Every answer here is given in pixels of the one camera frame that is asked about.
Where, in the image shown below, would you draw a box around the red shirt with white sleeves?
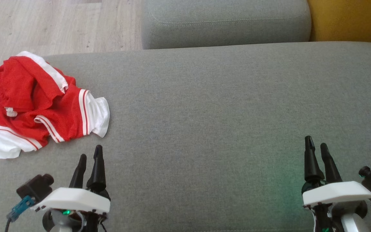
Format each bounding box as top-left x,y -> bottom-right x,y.
0,87 -> 110,159

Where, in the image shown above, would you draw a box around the left teal plug camera cable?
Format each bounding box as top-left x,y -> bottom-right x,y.
7,196 -> 35,232

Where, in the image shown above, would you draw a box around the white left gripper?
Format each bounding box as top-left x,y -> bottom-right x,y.
31,145 -> 111,214

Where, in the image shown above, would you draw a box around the grey sofa back cushion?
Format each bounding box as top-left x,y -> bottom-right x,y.
141,0 -> 311,50

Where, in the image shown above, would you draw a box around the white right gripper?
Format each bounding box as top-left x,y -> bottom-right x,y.
302,136 -> 371,207

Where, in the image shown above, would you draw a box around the large grey sofa seat cushion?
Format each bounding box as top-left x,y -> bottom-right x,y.
0,41 -> 371,232

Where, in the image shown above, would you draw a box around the large yellow sofa backrest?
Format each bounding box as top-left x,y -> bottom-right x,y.
307,0 -> 371,48

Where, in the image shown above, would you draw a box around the red mesh shorts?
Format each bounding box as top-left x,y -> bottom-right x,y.
0,51 -> 76,113

